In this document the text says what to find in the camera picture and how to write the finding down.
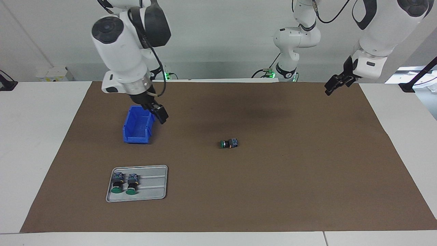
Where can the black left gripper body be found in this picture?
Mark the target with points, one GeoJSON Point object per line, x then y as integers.
{"type": "Point", "coordinates": [349, 68]}

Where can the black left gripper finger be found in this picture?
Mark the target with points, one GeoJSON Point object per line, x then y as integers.
{"type": "Point", "coordinates": [334, 84]}
{"type": "Point", "coordinates": [350, 81]}

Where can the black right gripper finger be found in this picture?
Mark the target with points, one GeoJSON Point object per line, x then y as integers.
{"type": "Point", "coordinates": [161, 114]}
{"type": "Point", "coordinates": [147, 107]}

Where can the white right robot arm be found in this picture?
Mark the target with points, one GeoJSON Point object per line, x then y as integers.
{"type": "Point", "coordinates": [119, 51]}

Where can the grey metal tray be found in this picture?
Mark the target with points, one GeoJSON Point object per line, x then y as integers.
{"type": "Point", "coordinates": [153, 184]}

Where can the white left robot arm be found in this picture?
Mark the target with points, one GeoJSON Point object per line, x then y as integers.
{"type": "Point", "coordinates": [382, 30]}

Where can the brown table mat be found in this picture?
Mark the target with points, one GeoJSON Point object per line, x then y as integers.
{"type": "Point", "coordinates": [256, 177]}

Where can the blue plastic bin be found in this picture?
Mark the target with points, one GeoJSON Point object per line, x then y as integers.
{"type": "Point", "coordinates": [138, 136]}

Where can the green push button switch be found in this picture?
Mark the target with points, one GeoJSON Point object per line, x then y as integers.
{"type": "Point", "coordinates": [230, 143]}
{"type": "Point", "coordinates": [132, 184]}
{"type": "Point", "coordinates": [117, 182]}

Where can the white background box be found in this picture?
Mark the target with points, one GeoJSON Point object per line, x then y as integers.
{"type": "Point", "coordinates": [51, 73]}

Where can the black table clamp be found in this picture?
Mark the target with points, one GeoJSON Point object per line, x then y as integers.
{"type": "Point", "coordinates": [6, 84]}

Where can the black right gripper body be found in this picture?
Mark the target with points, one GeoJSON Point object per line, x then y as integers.
{"type": "Point", "coordinates": [143, 99]}

